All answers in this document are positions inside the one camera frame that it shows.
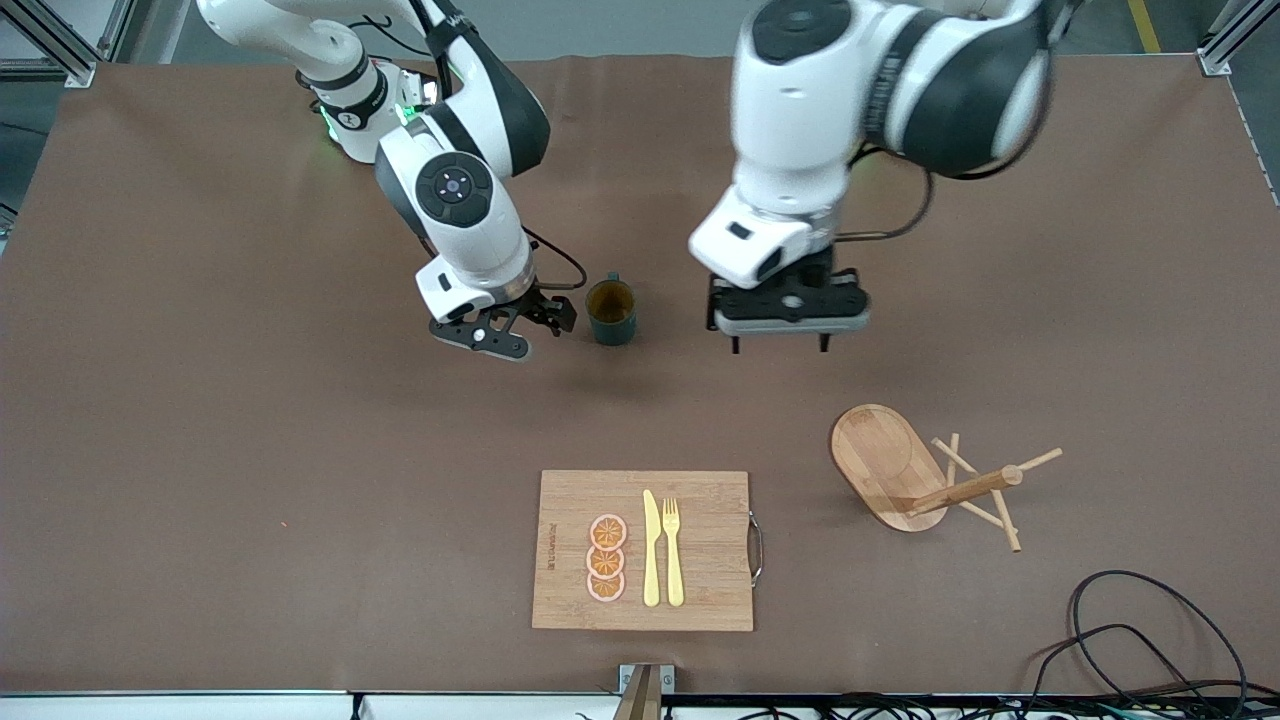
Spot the brown table cover sheet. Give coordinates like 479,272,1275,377
0,50,1280,696

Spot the black loose cable small loop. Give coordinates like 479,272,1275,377
1020,625,1206,720

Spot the dark green cup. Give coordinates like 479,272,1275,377
585,272,638,347

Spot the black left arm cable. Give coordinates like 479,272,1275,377
835,150,937,243

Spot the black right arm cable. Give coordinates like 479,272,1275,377
525,228,589,293

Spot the bamboo cutting board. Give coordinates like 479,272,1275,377
531,470,765,633

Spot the white table edge rail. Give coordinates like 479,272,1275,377
0,690,621,720

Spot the aluminium frame profile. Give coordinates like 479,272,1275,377
0,0,136,89
1198,0,1261,76

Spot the yellow plastic knife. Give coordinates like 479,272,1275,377
643,489,662,608

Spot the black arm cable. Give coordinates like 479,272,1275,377
835,150,937,243
525,228,589,293

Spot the metal mount bracket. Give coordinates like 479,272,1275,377
618,663,676,720

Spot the yellow plastic fork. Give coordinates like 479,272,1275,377
662,497,686,608

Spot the wooden mug tree rack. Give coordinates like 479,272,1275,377
830,403,1063,554

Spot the black loose cable large loop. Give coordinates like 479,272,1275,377
1068,570,1251,720

